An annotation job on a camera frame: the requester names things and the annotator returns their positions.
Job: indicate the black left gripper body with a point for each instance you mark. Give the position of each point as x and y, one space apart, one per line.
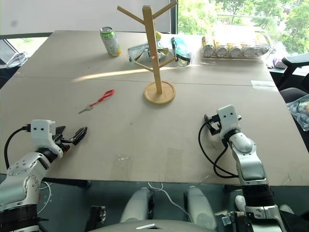
63 146

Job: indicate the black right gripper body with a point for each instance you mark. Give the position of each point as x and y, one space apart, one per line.
217 124

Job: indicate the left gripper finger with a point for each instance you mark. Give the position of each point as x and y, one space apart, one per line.
79 135
60 130

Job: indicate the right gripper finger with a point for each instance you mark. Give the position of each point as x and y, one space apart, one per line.
207 118
210 128

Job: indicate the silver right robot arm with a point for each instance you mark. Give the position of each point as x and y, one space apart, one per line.
251 164

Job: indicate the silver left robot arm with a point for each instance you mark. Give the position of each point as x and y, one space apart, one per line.
23 166

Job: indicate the silver yellow drink can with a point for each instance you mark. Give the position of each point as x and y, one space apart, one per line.
235 51
208 50
248 51
221 51
261 51

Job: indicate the white rounded robot leg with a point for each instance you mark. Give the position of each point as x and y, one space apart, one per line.
135 205
201 207

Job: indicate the wooden tree hanger stand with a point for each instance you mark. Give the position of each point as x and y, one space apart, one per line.
152 60

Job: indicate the clear can rack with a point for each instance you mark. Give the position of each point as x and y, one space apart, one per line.
239 41

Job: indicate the crumpled clear plastic bag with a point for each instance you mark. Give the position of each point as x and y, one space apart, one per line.
300 111

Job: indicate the purple small object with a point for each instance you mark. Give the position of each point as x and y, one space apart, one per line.
278 63

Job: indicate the black office chair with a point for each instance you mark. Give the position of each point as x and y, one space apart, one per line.
294 79

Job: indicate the green drink can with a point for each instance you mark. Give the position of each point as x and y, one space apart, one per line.
111 42

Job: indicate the grey robot torso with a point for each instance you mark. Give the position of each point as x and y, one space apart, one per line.
154 226

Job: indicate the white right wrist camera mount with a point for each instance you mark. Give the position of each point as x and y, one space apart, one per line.
229 118

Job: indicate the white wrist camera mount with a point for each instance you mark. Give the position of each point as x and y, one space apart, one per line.
41 135
229 118

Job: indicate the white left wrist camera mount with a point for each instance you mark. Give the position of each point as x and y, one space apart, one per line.
41 135

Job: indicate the dark window frame post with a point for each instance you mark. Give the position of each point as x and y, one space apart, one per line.
173 17

